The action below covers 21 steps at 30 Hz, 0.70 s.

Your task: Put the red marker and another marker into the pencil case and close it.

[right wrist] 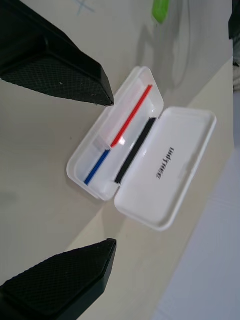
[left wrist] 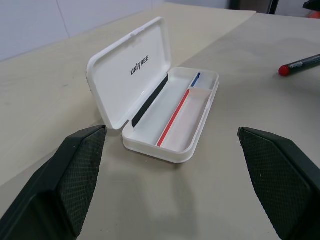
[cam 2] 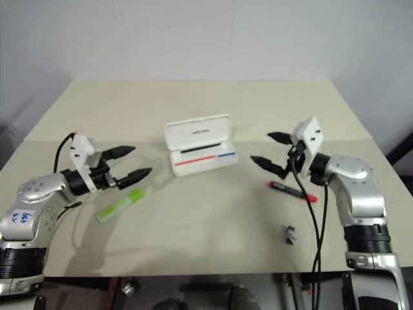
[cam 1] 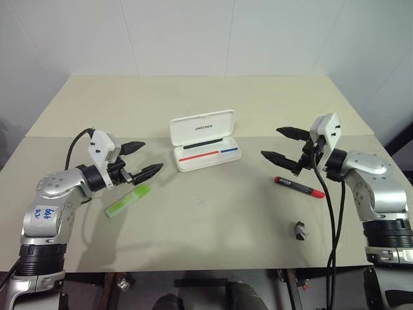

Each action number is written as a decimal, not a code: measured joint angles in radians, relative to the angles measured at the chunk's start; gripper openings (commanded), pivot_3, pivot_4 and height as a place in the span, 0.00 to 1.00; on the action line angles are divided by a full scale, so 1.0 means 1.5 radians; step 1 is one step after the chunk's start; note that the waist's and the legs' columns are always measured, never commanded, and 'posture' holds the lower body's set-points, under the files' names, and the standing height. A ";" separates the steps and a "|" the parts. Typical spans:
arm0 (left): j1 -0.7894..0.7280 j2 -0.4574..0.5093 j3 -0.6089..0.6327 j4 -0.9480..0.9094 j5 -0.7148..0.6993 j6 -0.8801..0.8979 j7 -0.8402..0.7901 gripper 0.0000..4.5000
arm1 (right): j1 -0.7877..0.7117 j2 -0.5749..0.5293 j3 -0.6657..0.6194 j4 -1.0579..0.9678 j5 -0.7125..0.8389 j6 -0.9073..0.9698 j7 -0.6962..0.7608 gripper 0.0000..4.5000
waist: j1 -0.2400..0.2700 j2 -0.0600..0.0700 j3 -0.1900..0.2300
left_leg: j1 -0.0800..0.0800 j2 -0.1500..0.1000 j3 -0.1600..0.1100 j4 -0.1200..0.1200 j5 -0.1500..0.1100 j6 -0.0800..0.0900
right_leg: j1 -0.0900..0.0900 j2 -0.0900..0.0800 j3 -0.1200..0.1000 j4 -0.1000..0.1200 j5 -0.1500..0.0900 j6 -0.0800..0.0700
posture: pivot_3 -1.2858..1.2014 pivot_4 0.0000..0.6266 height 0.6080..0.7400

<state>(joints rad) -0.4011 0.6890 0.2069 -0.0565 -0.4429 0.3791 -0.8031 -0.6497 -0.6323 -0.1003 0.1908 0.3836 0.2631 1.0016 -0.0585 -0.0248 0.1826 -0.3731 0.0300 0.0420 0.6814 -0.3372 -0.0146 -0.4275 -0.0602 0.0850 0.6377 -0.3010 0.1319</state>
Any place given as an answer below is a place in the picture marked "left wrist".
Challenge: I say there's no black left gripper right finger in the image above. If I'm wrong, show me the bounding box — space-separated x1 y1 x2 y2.
237 126 320 240

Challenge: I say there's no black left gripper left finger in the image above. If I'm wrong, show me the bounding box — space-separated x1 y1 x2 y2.
0 125 108 240

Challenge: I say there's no white rectangular case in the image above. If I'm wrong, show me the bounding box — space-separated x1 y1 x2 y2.
85 16 220 165

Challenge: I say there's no black marker with red cap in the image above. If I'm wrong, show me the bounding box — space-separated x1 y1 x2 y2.
278 53 320 77

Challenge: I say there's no black and orange object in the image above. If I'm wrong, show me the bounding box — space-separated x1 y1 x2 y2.
302 0 320 20

